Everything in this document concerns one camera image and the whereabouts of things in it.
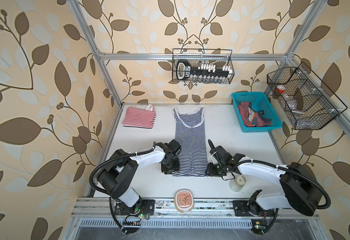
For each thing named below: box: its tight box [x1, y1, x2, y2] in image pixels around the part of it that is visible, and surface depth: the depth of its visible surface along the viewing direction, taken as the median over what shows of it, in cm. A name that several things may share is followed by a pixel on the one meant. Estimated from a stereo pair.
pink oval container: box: [174, 188, 195, 213], surface depth 75 cm
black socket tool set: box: [176, 59, 233, 83], surface depth 86 cm
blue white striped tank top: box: [171, 107, 209, 177], surface depth 98 cm
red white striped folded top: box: [122, 104, 156, 129], surface depth 110 cm
